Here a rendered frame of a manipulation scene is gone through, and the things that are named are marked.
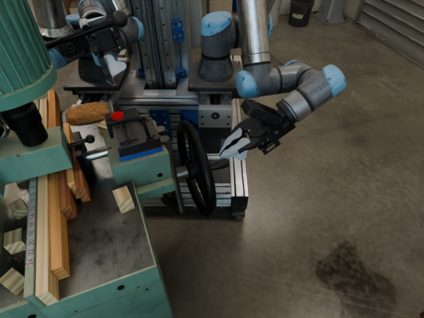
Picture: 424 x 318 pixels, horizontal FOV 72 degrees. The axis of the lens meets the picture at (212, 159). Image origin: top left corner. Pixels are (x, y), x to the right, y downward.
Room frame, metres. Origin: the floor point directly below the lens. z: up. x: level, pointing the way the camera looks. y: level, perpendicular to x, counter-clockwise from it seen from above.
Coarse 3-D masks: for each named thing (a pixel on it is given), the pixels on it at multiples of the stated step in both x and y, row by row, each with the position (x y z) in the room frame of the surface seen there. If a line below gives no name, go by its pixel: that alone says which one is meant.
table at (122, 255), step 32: (96, 128) 0.66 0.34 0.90; (96, 160) 0.53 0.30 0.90; (96, 192) 0.42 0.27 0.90; (160, 192) 0.46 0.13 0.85; (96, 224) 0.34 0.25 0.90; (128, 224) 0.34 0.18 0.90; (96, 256) 0.27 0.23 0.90; (128, 256) 0.27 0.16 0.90; (64, 288) 0.21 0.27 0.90; (96, 288) 0.21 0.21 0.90; (128, 288) 0.22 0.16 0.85
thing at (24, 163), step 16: (48, 128) 0.50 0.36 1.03; (0, 144) 0.44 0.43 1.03; (16, 144) 0.44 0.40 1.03; (48, 144) 0.44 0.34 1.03; (64, 144) 0.46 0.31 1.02; (0, 160) 0.40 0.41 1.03; (16, 160) 0.41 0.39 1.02; (32, 160) 0.42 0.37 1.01; (48, 160) 0.43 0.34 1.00; (64, 160) 0.44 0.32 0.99; (0, 176) 0.39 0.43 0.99; (16, 176) 0.40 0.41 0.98; (32, 176) 0.41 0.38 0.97
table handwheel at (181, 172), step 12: (180, 132) 0.68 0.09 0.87; (192, 132) 0.58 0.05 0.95; (180, 144) 0.69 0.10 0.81; (192, 144) 0.54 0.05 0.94; (180, 156) 0.68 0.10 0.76; (192, 156) 0.59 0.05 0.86; (204, 156) 0.51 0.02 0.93; (180, 168) 0.57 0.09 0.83; (192, 168) 0.56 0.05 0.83; (204, 168) 0.49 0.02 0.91; (192, 180) 0.63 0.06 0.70; (204, 180) 0.47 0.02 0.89; (192, 192) 0.59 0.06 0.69; (204, 192) 0.51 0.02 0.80; (204, 204) 0.53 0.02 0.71
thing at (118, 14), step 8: (112, 16) 0.66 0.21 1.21; (120, 16) 0.66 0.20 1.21; (96, 24) 0.65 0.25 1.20; (104, 24) 0.65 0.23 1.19; (112, 24) 0.66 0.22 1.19; (120, 24) 0.66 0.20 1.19; (80, 32) 0.64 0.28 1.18; (88, 32) 0.64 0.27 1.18; (56, 40) 0.62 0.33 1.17; (64, 40) 0.62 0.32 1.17; (72, 40) 0.63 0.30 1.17; (48, 48) 0.61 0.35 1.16
